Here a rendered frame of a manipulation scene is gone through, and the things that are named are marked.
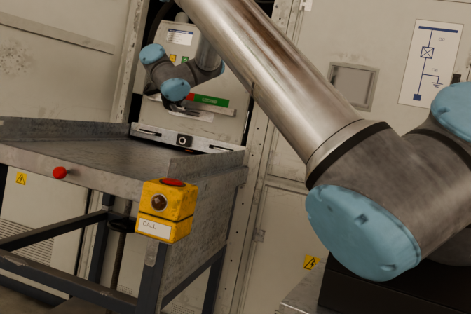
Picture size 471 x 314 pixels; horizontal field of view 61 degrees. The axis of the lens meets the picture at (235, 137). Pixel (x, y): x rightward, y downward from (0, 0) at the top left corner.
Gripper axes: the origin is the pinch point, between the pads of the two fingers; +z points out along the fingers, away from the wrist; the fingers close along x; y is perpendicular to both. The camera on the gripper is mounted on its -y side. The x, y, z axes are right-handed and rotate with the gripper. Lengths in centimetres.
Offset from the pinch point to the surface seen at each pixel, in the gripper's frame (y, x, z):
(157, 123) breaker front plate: -9.8, -4.0, 8.6
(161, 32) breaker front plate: -15.9, 30.3, -11.2
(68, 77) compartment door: -40.1, -5.6, -18.3
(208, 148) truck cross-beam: 16.6, -9.8, 10.5
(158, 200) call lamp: 43, -58, -72
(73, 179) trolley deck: 7, -52, -47
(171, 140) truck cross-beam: -1.0, -9.8, 10.6
